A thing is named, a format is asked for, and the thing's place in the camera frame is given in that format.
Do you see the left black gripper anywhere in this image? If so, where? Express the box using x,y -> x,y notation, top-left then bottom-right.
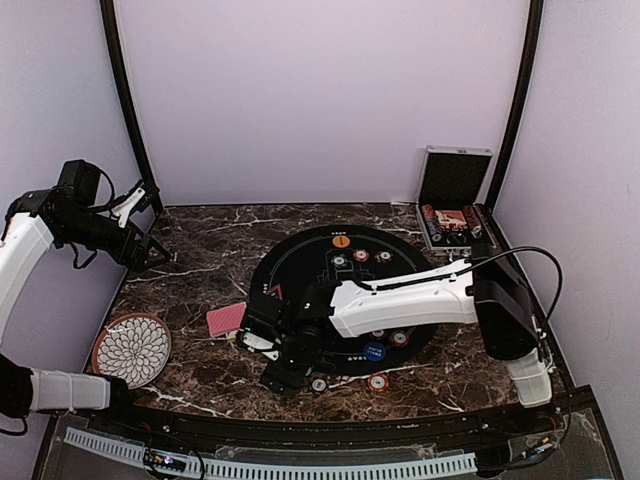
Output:
59,207 -> 170,273

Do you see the red playing card deck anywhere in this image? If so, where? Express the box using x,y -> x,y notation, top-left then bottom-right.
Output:
206,302 -> 246,338

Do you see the triangular red dealer button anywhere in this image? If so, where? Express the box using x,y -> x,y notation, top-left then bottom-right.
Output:
265,284 -> 283,301

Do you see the red poker chip stack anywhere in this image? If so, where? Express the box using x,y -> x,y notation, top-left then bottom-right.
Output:
367,373 -> 390,393

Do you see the blue small blind button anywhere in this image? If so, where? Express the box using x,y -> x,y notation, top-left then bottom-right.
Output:
363,341 -> 387,362

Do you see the green poker chip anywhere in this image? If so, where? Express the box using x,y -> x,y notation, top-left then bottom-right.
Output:
332,255 -> 347,268

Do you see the orange big blind button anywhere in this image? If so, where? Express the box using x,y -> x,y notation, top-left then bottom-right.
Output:
332,235 -> 351,248

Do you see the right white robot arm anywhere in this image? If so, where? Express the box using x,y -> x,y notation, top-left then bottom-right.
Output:
243,253 -> 552,434

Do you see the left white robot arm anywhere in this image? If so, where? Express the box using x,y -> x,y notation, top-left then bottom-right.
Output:
1,187 -> 171,436

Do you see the floral ceramic plate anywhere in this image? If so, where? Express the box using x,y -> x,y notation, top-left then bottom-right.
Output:
91,313 -> 172,389

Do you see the round black poker mat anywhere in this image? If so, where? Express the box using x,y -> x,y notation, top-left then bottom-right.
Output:
248,224 -> 445,375

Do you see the aluminium poker chip case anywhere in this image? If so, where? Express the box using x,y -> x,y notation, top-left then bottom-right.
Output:
415,146 -> 496,259

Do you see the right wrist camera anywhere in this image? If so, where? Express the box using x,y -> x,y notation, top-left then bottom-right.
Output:
235,302 -> 291,362

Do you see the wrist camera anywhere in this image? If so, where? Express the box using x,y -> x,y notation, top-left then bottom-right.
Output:
235,302 -> 291,362
109,180 -> 159,228

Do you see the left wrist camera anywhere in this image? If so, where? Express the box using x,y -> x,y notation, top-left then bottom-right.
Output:
109,180 -> 159,228

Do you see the white slotted cable duct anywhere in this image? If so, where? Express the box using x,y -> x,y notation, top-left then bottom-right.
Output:
64,427 -> 477,479

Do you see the left black frame post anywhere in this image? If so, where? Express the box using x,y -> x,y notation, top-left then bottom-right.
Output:
99,0 -> 163,213

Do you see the black frame post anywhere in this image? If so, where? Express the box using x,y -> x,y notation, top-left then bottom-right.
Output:
485,0 -> 544,211
99,0 -> 163,213

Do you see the right black frame post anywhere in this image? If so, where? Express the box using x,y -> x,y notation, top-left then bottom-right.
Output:
485,0 -> 544,211

